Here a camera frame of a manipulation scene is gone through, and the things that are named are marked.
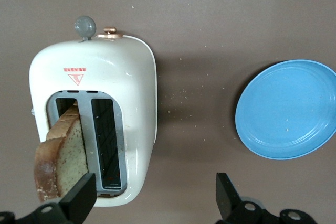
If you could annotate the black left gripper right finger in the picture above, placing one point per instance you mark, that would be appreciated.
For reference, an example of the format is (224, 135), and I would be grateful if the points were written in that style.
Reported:
(225, 200)

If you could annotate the brown bread slice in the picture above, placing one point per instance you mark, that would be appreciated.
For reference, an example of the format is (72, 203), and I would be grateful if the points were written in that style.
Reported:
(68, 155)

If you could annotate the blue plate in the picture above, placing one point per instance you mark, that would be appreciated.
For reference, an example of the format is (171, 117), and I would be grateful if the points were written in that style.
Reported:
(283, 108)

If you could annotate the white toaster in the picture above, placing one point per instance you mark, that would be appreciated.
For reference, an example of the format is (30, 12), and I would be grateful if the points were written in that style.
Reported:
(105, 77)

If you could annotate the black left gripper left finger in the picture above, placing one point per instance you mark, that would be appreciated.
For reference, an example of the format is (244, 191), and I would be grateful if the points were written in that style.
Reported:
(76, 200)

